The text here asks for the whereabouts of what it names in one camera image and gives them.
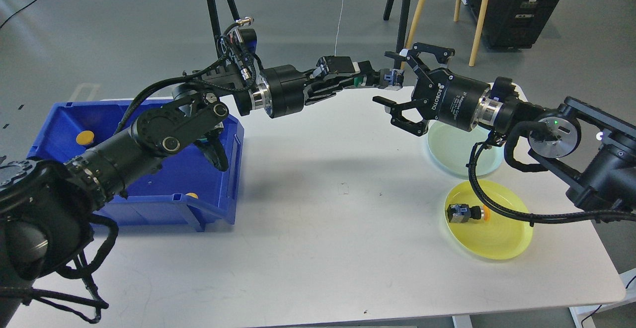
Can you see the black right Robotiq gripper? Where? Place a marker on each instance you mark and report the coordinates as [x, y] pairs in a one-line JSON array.
[[449, 102]]

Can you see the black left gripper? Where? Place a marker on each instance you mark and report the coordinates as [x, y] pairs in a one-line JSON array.
[[283, 90]]

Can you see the green button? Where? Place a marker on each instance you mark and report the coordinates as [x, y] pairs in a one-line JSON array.
[[388, 79]]

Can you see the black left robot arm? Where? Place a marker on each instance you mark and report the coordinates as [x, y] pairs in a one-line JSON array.
[[53, 240]]

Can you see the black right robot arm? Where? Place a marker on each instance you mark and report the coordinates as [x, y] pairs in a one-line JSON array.
[[534, 138]]

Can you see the light green plate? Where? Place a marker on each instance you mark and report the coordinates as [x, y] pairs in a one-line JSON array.
[[451, 149]]

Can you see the yellow plate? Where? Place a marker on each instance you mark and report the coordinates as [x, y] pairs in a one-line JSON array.
[[500, 238]]

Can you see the black tripod right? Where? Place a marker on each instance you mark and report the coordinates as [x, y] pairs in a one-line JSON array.
[[403, 16]]

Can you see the black tripod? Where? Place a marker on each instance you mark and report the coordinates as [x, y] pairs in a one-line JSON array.
[[403, 16], [213, 0]]

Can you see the black cabinet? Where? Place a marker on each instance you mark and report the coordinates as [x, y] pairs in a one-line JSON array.
[[515, 24]]

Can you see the black tripod left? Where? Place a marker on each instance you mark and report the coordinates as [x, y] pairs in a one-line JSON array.
[[213, 0]]

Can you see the blue plastic bin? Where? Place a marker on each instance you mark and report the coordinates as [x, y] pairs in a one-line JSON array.
[[155, 199]]

